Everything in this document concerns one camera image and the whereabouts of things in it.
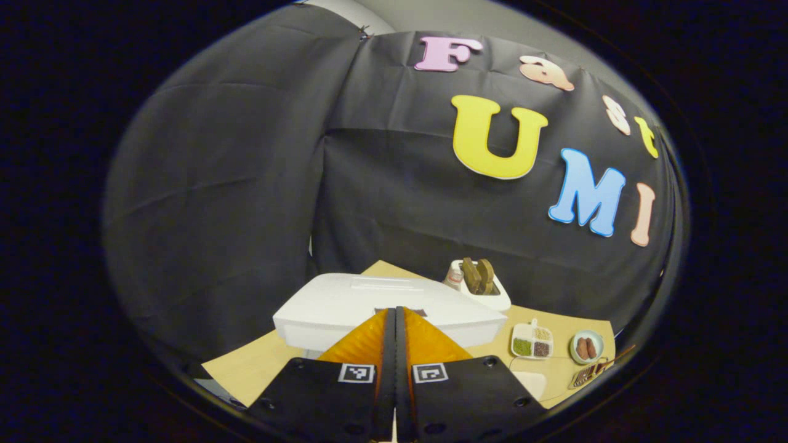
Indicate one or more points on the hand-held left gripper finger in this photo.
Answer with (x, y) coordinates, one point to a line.
(388, 369)
(402, 369)

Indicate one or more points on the white rice cooker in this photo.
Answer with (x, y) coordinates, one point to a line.
(345, 301)

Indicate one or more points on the brown wooden spoon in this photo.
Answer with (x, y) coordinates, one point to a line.
(622, 355)

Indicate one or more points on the clear plastic water bottle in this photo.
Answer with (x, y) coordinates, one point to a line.
(454, 280)

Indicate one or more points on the white toaster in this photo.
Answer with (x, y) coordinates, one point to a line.
(495, 300)

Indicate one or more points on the brown bread slice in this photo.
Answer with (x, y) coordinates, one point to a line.
(471, 275)
(487, 275)

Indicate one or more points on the green mung bean pile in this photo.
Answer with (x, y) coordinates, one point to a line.
(522, 347)

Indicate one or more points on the white divided dish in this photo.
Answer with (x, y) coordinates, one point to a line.
(523, 332)

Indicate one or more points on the dark red bean pile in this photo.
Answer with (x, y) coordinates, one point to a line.
(541, 349)

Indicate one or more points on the yellow soybean pile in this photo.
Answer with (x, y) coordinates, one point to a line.
(542, 334)

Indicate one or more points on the red meat piece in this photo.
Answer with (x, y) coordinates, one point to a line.
(582, 349)
(591, 348)

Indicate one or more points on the pale green plate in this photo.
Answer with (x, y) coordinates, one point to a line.
(598, 338)

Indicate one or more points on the black backdrop cloth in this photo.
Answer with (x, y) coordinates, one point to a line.
(246, 184)

